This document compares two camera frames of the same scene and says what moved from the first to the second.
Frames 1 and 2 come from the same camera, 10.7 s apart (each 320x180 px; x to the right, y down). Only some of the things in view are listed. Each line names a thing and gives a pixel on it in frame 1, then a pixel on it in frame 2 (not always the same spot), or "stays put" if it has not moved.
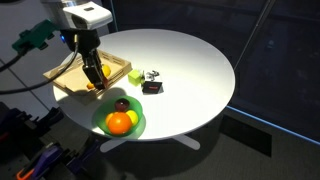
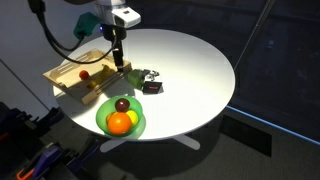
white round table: x=180 y=80 stays put
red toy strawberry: x=105 y=81 → x=84 y=75
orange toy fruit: x=119 y=122 stays put
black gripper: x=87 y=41 → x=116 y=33
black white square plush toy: x=149 y=86 stays put
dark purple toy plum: x=122 y=104 stays put
